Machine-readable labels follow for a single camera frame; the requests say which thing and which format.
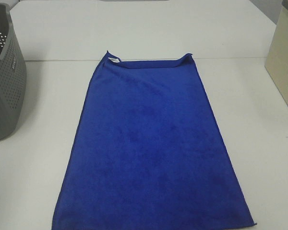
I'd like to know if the blue towel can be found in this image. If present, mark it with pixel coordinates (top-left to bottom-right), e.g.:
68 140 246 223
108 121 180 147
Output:
51 53 255 230

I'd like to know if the grey perforated laundry basket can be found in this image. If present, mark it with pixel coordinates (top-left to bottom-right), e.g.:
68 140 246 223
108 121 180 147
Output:
0 3 27 140

